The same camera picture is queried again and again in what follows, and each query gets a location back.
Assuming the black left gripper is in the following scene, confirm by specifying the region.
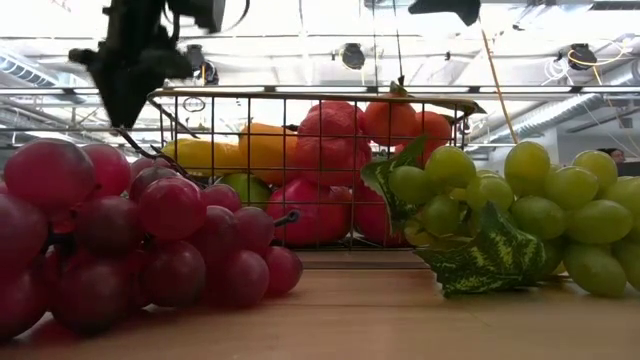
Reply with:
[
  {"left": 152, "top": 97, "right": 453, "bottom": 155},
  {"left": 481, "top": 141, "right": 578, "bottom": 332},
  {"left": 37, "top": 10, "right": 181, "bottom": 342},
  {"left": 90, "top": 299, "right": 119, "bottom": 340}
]
[{"left": 68, "top": 29, "right": 195, "bottom": 130}]

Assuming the yellow banana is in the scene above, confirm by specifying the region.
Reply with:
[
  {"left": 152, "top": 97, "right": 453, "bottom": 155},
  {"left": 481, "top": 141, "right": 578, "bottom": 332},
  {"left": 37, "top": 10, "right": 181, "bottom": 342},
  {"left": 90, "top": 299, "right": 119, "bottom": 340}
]
[{"left": 160, "top": 138, "right": 246, "bottom": 177}]

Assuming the tangerine cluster with leaves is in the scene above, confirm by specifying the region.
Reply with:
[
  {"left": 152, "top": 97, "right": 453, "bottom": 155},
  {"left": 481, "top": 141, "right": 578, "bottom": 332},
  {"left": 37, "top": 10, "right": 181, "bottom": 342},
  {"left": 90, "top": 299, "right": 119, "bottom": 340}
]
[{"left": 362, "top": 82, "right": 454, "bottom": 166}]

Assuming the light green pear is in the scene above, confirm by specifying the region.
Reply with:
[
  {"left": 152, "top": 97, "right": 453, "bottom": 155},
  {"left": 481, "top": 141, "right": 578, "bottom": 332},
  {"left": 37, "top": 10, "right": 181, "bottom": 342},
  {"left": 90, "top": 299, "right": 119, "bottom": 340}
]
[{"left": 217, "top": 172, "right": 274, "bottom": 209}]

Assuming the yellow orange mango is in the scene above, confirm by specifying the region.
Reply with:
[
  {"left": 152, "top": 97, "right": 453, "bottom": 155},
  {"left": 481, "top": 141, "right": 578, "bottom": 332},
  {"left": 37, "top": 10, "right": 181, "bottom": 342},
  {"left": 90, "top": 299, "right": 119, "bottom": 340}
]
[{"left": 238, "top": 123, "right": 301, "bottom": 187}]

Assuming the orange mini pumpkin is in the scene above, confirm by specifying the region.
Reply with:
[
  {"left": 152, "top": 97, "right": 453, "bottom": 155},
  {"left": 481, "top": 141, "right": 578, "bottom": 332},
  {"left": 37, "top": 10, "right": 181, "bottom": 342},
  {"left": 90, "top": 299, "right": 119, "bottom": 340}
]
[{"left": 293, "top": 100, "right": 374, "bottom": 189}]

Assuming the bright red apple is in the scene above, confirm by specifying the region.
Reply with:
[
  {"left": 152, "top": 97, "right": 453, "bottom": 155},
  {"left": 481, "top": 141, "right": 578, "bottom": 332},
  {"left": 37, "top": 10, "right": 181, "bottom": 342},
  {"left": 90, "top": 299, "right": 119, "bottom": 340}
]
[{"left": 352, "top": 182, "right": 407, "bottom": 247}]

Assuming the red and yellow mango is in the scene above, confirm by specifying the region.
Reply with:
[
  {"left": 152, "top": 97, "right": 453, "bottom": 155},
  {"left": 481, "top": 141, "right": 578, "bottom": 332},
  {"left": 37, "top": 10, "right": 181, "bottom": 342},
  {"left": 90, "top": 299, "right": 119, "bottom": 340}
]
[{"left": 266, "top": 177, "right": 353, "bottom": 247}]

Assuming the purple grape bunch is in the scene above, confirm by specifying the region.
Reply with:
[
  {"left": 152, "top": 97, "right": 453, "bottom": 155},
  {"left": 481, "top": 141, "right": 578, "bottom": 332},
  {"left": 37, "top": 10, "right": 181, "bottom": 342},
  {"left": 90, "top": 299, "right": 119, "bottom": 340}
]
[{"left": 0, "top": 138, "right": 305, "bottom": 346}]

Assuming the person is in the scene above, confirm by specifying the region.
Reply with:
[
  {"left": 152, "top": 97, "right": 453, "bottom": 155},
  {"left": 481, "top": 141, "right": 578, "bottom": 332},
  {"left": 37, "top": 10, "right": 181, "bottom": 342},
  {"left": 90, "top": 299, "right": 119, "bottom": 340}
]
[{"left": 597, "top": 147, "right": 627, "bottom": 166}]

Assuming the green grape bunch with leaves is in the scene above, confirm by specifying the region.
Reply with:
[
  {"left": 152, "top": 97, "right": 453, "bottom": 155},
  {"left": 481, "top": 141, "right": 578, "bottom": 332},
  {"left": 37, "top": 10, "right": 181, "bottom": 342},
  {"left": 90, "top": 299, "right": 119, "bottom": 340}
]
[{"left": 360, "top": 133, "right": 640, "bottom": 300}]

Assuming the black hanging cable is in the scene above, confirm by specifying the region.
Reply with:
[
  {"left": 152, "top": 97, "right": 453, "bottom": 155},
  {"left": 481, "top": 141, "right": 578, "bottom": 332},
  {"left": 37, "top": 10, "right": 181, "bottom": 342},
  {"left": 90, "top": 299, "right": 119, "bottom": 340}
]
[{"left": 392, "top": 0, "right": 404, "bottom": 84}]

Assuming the black hanging ring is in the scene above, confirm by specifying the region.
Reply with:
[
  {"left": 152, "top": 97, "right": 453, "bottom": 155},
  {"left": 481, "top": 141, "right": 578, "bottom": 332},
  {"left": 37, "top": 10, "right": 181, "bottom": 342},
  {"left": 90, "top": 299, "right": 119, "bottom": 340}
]
[{"left": 182, "top": 95, "right": 207, "bottom": 114}]

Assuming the yellow hanging cable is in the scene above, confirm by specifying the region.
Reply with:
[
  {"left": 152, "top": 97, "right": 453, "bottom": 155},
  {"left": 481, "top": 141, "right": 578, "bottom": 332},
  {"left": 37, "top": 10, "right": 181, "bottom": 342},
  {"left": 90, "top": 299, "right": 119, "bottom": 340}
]
[{"left": 477, "top": 24, "right": 521, "bottom": 146}]

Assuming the black ceiling cable reel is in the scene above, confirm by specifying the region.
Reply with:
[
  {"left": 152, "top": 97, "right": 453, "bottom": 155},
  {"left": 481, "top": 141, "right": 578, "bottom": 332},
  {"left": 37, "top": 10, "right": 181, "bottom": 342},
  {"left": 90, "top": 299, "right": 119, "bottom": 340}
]
[
  {"left": 568, "top": 42, "right": 599, "bottom": 71},
  {"left": 340, "top": 42, "right": 367, "bottom": 71},
  {"left": 184, "top": 43, "right": 220, "bottom": 86}
]

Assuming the silver ventilation duct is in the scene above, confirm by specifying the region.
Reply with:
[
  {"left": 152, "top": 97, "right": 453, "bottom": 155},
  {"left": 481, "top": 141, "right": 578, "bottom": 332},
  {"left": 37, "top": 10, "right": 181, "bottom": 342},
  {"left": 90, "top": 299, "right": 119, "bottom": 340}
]
[
  {"left": 482, "top": 62, "right": 640, "bottom": 146},
  {"left": 0, "top": 49, "right": 89, "bottom": 104}
]

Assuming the bronze wire basket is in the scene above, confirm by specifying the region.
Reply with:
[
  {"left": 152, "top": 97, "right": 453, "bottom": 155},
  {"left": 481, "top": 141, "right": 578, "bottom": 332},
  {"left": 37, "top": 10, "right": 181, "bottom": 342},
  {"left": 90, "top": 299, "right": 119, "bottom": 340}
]
[{"left": 147, "top": 88, "right": 486, "bottom": 251}]

